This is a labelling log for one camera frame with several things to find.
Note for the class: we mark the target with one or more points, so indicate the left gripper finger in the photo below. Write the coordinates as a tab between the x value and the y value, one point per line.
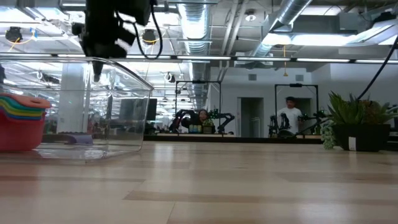
97	70

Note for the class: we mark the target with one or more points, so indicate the orange measuring cup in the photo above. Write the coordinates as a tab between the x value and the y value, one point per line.
34	102

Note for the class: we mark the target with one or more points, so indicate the red measuring cup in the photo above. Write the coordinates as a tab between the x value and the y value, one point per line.
18	133

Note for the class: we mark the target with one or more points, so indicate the clear plastic bin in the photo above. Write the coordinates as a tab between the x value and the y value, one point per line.
136	109

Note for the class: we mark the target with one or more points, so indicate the black monitor screen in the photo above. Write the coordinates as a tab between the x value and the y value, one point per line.
152	109

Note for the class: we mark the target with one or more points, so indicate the purple background object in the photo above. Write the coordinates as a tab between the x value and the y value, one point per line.
79	139

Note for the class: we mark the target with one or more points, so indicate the person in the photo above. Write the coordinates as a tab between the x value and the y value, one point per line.
290	116
203	116

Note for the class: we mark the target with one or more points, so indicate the black background robot arms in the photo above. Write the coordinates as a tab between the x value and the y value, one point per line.
311	116
225	119

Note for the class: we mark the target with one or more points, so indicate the green succulent plant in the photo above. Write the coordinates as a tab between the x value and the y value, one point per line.
345	112

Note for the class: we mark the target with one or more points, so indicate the black plant pot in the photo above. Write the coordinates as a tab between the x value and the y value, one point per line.
367	137

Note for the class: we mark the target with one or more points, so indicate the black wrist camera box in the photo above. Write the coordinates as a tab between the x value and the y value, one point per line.
135	11

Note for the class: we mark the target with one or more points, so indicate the wide silver ceiling duct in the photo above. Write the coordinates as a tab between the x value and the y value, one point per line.
194	25

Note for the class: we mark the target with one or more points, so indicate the black background rig frame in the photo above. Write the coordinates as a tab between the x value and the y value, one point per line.
199	81
295	85

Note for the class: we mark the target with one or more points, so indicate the spiral silver ceiling duct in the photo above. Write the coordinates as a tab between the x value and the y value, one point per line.
292	12

